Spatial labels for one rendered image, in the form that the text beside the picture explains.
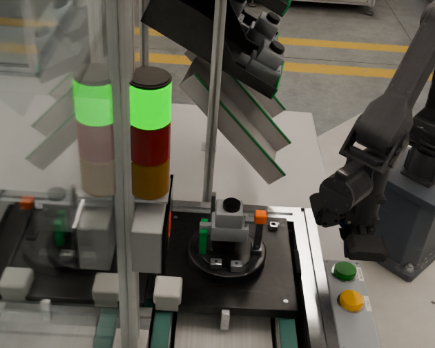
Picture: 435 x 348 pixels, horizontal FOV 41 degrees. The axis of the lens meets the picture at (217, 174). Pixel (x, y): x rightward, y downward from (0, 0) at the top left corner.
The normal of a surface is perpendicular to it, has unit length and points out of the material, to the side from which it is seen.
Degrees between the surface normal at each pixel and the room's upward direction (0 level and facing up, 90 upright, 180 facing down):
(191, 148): 0
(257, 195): 0
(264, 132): 90
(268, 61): 92
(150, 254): 90
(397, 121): 45
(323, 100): 0
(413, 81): 55
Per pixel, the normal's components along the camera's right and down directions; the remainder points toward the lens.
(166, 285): 0.07, -0.81
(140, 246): -0.02, 0.58
